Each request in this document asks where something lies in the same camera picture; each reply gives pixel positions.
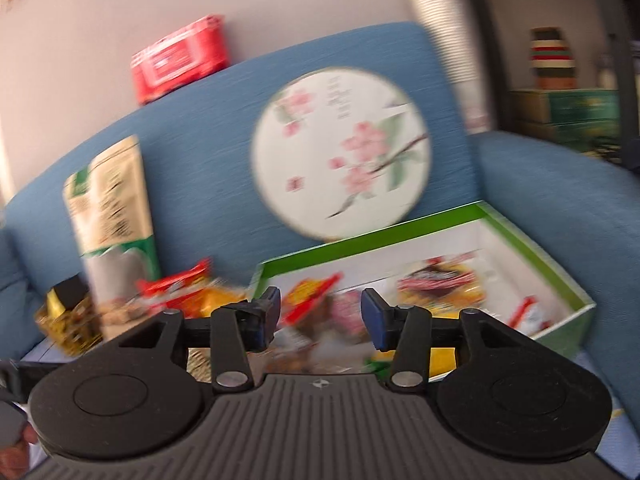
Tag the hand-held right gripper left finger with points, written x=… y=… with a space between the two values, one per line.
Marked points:
x=262 y=317

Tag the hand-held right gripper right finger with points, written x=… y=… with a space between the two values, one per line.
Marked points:
x=376 y=317

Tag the pink snack packet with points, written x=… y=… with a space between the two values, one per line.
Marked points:
x=350 y=317

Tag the red packet orange print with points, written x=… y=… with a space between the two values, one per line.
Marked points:
x=310 y=300

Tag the clear nut packet dark label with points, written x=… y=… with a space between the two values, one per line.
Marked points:
x=440 y=285

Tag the green and white cardboard box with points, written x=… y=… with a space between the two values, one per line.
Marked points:
x=450 y=245

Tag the red and white snack packet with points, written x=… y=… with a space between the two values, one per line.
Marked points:
x=525 y=315

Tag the yellow snack packet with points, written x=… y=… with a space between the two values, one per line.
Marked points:
x=225 y=302

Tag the big green snack packet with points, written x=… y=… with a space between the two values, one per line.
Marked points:
x=379 y=366

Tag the brown wicker basket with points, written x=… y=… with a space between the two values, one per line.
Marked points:
x=65 y=332

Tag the red snack packet white label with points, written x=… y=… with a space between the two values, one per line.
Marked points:
x=172 y=285

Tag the black and gold small box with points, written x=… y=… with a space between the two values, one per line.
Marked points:
x=70 y=294

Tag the blue cushion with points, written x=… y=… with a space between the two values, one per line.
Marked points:
x=12 y=270

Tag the tall green beige grain pouch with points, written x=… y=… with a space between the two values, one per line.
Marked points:
x=112 y=220

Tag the blue sofa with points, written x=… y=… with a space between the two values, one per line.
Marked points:
x=200 y=110

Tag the red wipes pack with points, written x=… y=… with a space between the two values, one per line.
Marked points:
x=180 y=57

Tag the stack of green boxes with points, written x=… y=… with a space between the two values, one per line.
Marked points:
x=565 y=115

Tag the white curtain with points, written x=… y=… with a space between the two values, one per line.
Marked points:
x=440 y=35

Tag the striped vase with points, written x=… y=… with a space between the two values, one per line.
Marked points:
x=552 y=60

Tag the black shelf frame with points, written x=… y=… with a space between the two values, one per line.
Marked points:
x=607 y=10

